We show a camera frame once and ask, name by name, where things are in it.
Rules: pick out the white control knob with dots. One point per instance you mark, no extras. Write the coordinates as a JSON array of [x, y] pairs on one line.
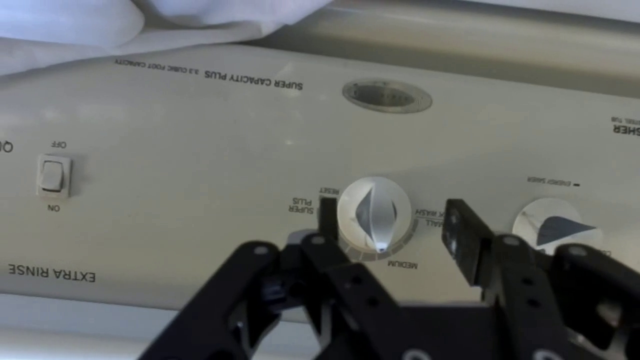
[[373, 213]]

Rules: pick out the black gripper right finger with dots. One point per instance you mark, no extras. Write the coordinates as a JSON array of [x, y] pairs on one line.
[[533, 301]]

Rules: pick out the white rocker switch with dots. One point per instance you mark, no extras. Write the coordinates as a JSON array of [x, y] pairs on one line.
[[55, 175]]

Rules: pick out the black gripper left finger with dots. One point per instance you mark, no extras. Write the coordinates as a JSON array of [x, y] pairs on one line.
[[267, 301]]

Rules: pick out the white right dial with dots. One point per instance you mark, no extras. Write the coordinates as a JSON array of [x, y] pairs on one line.
[[553, 223]]

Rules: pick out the white top-load washing machine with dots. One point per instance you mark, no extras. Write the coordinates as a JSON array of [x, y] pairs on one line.
[[201, 132]]

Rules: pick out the white crumpled cloth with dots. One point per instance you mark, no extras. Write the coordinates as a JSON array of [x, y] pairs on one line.
[[100, 31]]

